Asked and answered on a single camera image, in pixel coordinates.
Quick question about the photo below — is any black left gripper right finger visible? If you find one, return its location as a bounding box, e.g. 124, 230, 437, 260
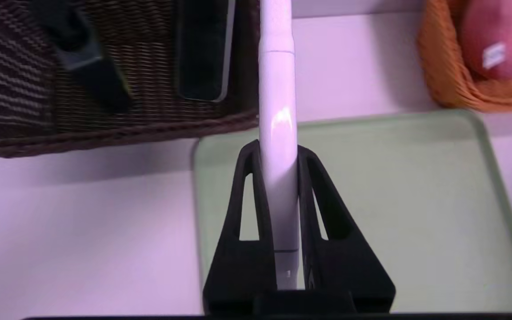
297, 144, 397, 314

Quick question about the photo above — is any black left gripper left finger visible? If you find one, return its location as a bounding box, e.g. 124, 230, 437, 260
202, 139, 279, 316

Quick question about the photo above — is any white marker pen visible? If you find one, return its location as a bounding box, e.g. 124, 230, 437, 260
258, 0, 301, 292

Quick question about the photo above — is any dark green pump bottle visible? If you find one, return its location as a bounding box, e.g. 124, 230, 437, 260
27, 0, 133, 114

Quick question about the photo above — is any pink plush peach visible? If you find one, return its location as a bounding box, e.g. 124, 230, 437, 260
460, 0, 512, 81

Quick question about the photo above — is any dark brown wicker basket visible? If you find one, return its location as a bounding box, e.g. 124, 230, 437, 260
0, 0, 261, 159

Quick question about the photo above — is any orange wicker basket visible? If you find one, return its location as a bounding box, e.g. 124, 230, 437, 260
417, 0, 512, 112

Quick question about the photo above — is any light green plastic tray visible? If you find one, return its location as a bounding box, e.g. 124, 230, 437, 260
192, 109, 512, 314

